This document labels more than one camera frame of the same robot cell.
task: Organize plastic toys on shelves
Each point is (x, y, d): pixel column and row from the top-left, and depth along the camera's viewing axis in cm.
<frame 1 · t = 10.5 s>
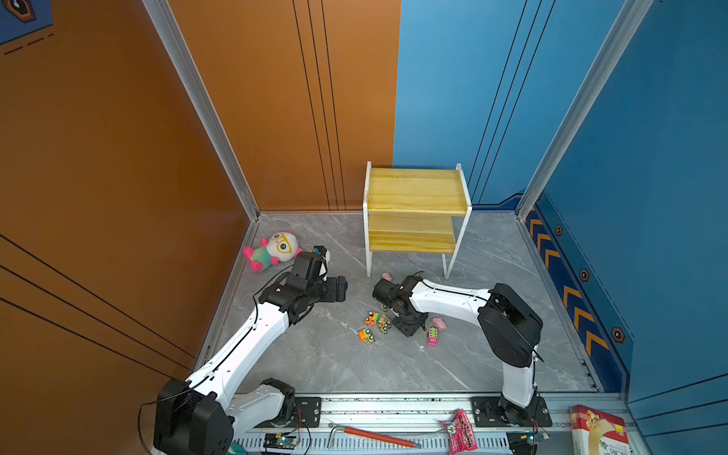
left hand: (335, 280, 82), fingers open
right hand: (412, 324, 89), fingers open
plush doll pink white: (282, 246, 102), point 8 cm above the table
orange toy truck middle: (373, 318, 90), point 3 cm above the table
green toy truck middle: (385, 323, 88), point 3 cm above the table
orange green toy truck bottom: (366, 336, 87), point 2 cm above the table
pink toy truck: (432, 337, 85), point 3 cm above the table

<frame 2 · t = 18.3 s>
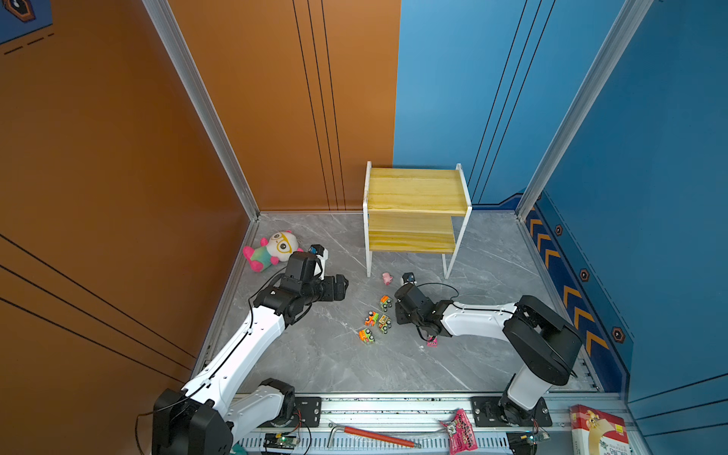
left hand: (336, 278, 81), fingers open
right hand: (400, 307, 92), fingers open
the named things where they were.

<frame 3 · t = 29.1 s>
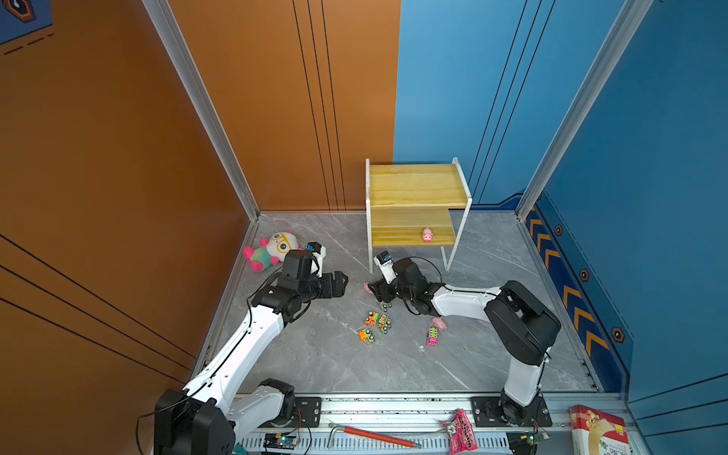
left hand: (336, 275, 81), fingers open
right hand: (377, 280, 93), fingers open
pink toy pig right: (427, 235, 91), point 19 cm above the table
pink toy pig middle: (439, 323, 89), point 3 cm above the table
the other named things where they were.

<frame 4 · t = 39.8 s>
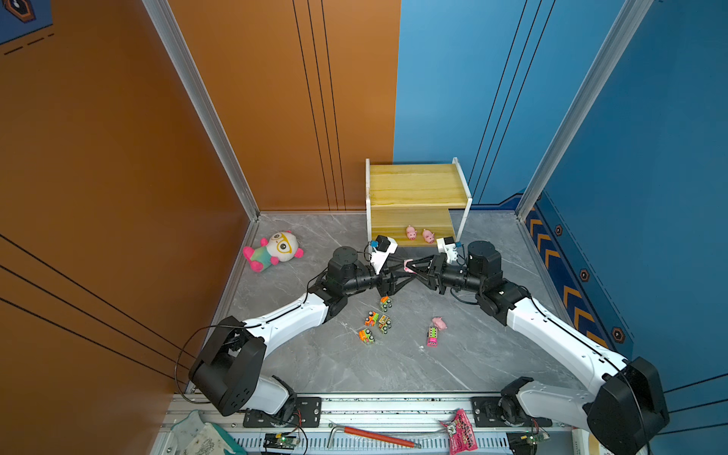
left hand: (410, 266, 74), fingers open
right hand: (409, 268, 72), fingers open
pink toy pig far: (411, 233, 91), point 19 cm above the table
the other named things where they were.

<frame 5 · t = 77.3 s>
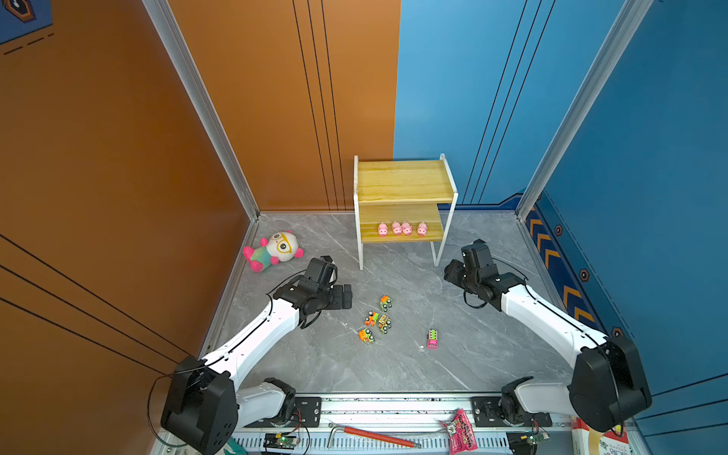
left hand: (341, 291, 85), fingers open
right hand: (450, 270, 88), fingers open
pink toy pig middle: (396, 227, 93), point 19 cm above the table
